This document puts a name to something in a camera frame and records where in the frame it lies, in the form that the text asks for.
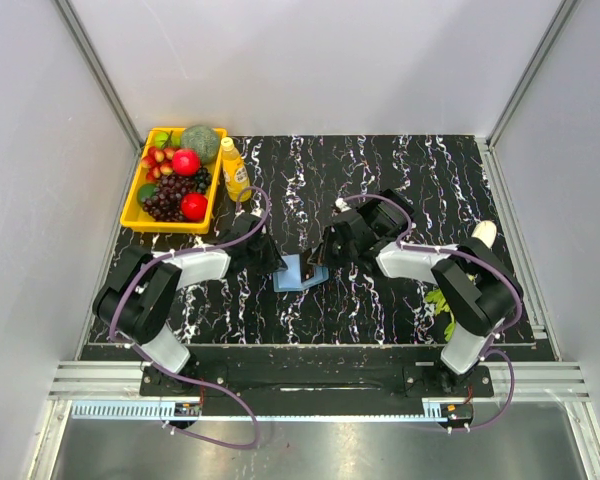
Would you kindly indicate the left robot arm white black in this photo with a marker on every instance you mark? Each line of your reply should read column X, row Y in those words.
column 137, row 295

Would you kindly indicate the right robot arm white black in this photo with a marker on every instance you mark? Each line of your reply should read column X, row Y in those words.
column 483, row 295

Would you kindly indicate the black VIP credit card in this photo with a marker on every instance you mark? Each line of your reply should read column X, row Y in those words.
column 309, row 269

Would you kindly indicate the red apple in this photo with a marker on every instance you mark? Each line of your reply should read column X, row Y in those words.
column 194, row 206

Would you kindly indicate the green melon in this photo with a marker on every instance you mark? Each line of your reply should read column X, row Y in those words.
column 203, row 140

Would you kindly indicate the dark purple grape bunch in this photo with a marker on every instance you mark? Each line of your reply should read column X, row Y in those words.
column 164, row 205

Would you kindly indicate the white celery stalk with leaves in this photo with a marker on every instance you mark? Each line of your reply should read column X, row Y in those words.
column 486, row 231

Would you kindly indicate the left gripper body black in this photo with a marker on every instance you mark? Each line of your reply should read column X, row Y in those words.
column 262, row 259

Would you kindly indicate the blue card holder wallet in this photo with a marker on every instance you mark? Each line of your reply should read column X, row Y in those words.
column 291, row 280

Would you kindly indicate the small red fruit cluster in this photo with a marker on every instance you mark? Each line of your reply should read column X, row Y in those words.
column 157, row 163

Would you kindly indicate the yellow juice bottle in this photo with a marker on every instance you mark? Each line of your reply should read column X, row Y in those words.
column 234, row 170

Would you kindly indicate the green avocado fruit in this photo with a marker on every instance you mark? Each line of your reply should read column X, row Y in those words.
column 145, row 191

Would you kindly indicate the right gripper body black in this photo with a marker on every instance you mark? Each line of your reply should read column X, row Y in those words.
column 335, row 249

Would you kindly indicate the green lime fruit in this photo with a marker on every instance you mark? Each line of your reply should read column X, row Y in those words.
column 162, row 139

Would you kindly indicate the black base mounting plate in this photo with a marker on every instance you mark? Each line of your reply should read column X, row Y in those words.
column 405, row 370

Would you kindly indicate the yellow plastic tray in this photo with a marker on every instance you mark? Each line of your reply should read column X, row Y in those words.
column 134, row 218

